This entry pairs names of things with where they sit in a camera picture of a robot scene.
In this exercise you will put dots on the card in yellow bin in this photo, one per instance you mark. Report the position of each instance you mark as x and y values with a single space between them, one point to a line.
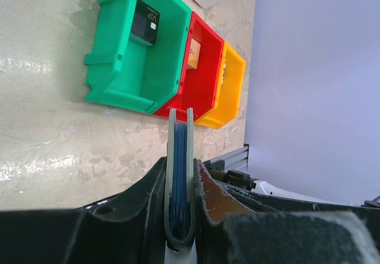
223 73

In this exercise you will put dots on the black VIP card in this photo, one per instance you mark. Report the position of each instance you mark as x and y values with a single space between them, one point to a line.
145 24

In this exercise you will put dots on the red plastic bin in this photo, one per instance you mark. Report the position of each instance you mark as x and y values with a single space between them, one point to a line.
197 87

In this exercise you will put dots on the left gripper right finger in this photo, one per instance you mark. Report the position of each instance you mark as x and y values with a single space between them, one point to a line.
235 225

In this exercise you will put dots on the aluminium frame rail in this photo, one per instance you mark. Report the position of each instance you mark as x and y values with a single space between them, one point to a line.
234 160

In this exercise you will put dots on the green plastic bin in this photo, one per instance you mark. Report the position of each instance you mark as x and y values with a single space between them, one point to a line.
123 71

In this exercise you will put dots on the sage green card holder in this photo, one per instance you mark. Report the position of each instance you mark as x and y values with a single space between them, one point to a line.
180 251

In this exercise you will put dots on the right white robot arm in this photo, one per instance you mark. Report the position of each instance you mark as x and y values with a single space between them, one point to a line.
243 184

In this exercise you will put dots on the orange card in red bin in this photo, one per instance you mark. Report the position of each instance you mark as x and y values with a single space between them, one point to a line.
194 53

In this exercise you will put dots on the yellow plastic bin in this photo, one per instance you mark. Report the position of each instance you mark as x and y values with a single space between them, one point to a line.
227 102

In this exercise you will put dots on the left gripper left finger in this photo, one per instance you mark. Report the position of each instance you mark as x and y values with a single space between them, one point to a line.
123 228

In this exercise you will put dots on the blue cards in holder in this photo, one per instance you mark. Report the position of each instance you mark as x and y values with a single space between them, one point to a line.
179 212

